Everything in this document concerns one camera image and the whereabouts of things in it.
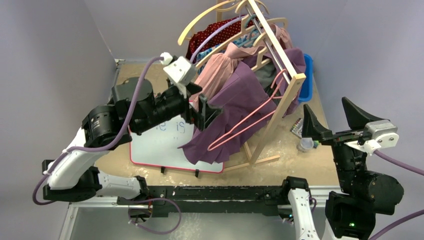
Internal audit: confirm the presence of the purple pleated skirt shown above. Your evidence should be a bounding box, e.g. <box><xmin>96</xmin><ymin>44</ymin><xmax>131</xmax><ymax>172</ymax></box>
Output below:
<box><xmin>178</xmin><ymin>47</ymin><xmax>307</xmax><ymax>166</ymax></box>

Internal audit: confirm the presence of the pink wire hanger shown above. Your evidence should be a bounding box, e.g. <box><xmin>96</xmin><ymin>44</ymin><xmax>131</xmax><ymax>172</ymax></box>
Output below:
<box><xmin>207</xmin><ymin>68</ymin><xmax>290</xmax><ymax>153</ymax></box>

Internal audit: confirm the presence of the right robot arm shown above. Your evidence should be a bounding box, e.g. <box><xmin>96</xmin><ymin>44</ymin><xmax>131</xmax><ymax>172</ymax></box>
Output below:
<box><xmin>302</xmin><ymin>97</ymin><xmax>404</xmax><ymax>240</ymax></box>

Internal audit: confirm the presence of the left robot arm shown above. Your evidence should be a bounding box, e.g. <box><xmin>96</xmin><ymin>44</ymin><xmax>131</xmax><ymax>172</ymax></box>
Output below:
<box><xmin>38</xmin><ymin>77</ymin><xmax>223</xmax><ymax>205</ymax></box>

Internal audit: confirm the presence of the empty wooden hanger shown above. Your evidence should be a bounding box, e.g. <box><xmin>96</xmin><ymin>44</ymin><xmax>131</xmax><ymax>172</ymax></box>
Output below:
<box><xmin>177</xmin><ymin>0</ymin><xmax>236</xmax><ymax>46</ymax></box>

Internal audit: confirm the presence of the purple hanger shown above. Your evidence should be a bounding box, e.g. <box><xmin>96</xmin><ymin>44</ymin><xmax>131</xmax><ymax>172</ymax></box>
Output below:
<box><xmin>189</xmin><ymin>16</ymin><xmax>242</xmax><ymax>63</ymax></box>

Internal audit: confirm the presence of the marker pack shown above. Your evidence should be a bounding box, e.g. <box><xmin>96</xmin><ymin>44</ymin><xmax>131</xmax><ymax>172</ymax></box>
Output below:
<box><xmin>290</xmin><ymin>118</ymin><xmax>319</xmax><ymax>149</ymax></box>

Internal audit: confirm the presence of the clear plastic cup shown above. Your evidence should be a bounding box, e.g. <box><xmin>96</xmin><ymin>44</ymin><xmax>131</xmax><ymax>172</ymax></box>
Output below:
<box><xmin>296</xmin><ymin>137</ymin><xmax>315</xmax><ymax>153</ymax></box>

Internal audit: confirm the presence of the pink garment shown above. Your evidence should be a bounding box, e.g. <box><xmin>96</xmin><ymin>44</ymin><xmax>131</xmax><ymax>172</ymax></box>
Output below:
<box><xmin>192</xmin><ymin>23</ymin><xmax>294</xmax><ymax>110</ymax></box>

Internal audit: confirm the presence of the blue plastic bin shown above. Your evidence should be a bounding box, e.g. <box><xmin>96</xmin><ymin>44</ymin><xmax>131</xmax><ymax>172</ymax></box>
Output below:
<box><xmin>298</xmin><ymin>53</ymin><xmax>314</xmax><ymax>103</ymax></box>

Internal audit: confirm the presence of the white board with pink edge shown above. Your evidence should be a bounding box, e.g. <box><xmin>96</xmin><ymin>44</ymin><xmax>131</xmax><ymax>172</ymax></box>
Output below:
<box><xmin>129</xmin><ymin>115</ymin><xmax>224</xmax><ymax>174</ymax></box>

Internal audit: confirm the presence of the blue floral garment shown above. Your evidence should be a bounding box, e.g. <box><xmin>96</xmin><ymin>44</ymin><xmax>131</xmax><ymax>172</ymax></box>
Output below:
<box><xmin>195</xmin><ymin>29</ymin><xmax>259</xmax><ymax>64</ymax></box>

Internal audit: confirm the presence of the wooden clothes rack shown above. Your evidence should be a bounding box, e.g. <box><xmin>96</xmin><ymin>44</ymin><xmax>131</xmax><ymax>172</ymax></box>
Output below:
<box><xmin>220</xmin><ymin>0</ymin><xmax>306</xmax><ymax>172</ymax></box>

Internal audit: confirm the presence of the red polka dot dress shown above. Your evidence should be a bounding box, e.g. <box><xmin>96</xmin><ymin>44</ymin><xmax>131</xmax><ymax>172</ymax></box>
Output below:
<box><xmin>186</xmin><ymin>17</ymin><xmax>242</xmax><ymax>60</ymax></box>

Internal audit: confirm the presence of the grey garment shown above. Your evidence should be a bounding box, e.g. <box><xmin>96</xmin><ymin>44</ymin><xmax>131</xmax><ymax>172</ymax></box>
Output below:
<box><xmin>254</xmin><ymin>62</ymin><xmax>277</xmax><ymax>97</ymax></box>

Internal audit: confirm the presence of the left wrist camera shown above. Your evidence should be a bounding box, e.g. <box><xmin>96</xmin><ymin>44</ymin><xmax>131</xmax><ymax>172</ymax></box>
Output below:
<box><xmin>160</xmin><ymin>52</ymin><xmax>197</xmax><ymax>99</ymax></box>

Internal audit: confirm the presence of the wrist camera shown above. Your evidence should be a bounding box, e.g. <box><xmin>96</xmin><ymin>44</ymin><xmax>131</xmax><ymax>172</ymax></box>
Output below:
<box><xmin>344</xmin><ymin>119</ymin><xmax>400</xmax><ymax>155</ymax></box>
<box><xmin>160</xmin><ymin>52</ymin><xmax>197</xmax><ymax>99</ymax></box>

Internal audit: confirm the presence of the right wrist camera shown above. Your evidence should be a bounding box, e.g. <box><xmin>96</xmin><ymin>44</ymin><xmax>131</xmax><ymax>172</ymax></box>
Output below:
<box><xmin>344</xmin><ymin>119</ymin><xmax>400</xmax><ymax>155</ymax></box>

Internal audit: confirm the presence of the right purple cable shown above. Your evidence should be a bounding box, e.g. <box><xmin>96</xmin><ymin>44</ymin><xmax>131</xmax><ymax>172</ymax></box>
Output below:
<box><xmin>367</xmin><ymin>149</ymin><xmax>424</xmax><ymax>240</ymax></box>

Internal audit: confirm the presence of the purple cable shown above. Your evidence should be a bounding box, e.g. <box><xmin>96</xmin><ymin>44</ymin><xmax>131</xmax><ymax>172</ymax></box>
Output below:
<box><xmin>367</xmin><ymin>149</ymin><xmax>424</xmax><ymax>240</ymax></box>
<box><xmin>31</xmin><ymin>56</ymin><xmax>167</xmax><ymax>206</ymax></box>

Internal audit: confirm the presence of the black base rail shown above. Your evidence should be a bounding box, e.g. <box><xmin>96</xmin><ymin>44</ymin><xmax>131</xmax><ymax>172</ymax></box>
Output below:
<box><xmin>116</xmin><ymin>185</ymin><xmax>292</xmax><ymax>218</ymax></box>

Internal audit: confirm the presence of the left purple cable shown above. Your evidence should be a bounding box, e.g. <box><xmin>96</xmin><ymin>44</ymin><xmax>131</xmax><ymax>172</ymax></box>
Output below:
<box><xmin>31</xmin><ymin>56</ymin><xmax>167</xmax><ymax>206</ymax></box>

